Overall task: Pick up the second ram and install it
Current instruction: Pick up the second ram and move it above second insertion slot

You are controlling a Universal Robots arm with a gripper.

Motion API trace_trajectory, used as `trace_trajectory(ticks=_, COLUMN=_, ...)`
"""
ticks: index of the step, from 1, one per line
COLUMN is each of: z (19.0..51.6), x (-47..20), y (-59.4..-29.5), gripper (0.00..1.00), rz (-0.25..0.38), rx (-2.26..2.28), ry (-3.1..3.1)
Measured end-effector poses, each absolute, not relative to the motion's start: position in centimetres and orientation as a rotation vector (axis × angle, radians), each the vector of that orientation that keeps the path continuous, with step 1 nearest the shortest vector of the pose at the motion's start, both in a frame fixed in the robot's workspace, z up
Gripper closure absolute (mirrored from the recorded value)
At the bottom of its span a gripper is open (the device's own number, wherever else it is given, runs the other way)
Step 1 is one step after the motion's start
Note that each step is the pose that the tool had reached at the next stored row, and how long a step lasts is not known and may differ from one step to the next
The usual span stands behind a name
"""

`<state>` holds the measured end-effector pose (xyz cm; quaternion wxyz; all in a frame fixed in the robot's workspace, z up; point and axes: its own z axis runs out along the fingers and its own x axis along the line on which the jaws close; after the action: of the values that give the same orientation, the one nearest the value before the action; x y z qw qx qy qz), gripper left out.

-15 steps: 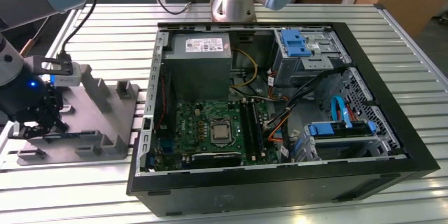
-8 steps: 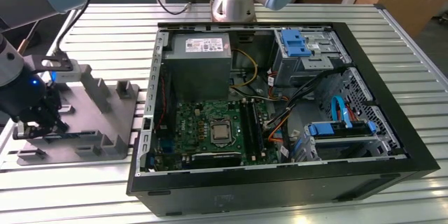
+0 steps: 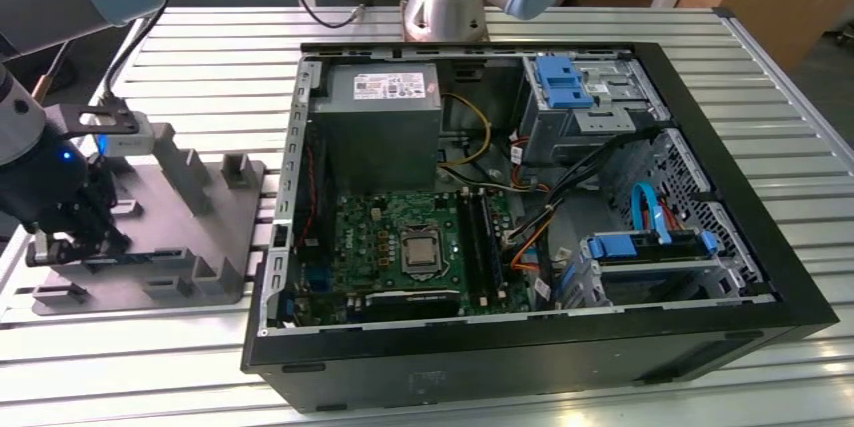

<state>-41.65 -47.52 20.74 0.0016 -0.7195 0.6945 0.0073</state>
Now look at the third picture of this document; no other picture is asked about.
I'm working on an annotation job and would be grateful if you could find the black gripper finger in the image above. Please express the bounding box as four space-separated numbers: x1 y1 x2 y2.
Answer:
65 185 131 260
25 229 82 268

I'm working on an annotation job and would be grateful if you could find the green RAM stick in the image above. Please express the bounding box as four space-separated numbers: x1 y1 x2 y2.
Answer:
79 248 186 265

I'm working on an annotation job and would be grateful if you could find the black RAM slot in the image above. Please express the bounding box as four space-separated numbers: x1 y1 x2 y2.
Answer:
472 186 502 298
456 186 489 306

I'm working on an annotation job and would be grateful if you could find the grey parts rack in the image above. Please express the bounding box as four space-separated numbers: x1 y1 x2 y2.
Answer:
29 121 268 318

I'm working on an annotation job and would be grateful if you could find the green motherboard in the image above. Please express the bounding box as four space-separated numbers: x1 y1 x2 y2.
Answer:
292 186 534 326

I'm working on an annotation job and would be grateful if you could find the grey power supply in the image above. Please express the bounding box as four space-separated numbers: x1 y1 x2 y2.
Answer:
310 64 445 193

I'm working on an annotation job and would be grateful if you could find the silver CPU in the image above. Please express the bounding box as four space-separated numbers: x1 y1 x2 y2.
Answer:
405 238 440 268

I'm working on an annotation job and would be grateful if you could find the metal socket cover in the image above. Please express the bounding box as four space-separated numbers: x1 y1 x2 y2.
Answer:
397 222 446 282

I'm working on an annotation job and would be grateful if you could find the black PC case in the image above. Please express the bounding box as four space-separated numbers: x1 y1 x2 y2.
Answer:
238 40 840 416

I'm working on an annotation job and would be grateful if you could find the grey metal disk bay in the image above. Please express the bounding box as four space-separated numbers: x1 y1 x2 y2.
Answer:
576 231 761 311
518 54 672 166

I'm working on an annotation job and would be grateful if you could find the blue disk carrier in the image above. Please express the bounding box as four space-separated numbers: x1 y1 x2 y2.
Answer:
585 230 719 261
532 54 596 109

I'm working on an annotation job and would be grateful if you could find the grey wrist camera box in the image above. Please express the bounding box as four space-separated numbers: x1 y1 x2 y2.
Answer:
42 104 176 158

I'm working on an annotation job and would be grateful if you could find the yellow wire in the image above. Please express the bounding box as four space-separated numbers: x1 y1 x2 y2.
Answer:
438 90 493 168

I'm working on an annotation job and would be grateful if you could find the orange wire bundle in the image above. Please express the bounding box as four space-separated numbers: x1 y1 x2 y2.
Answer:
509 241 558 278

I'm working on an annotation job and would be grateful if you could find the black and white wire bundle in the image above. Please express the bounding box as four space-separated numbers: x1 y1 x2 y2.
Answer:
502 191 568 248

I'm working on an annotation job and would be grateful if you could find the black cable bundle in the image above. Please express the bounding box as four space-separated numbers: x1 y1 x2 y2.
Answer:
540 124 672 216

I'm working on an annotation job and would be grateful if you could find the blue wire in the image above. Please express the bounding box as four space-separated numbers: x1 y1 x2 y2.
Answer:
629 181 672 246

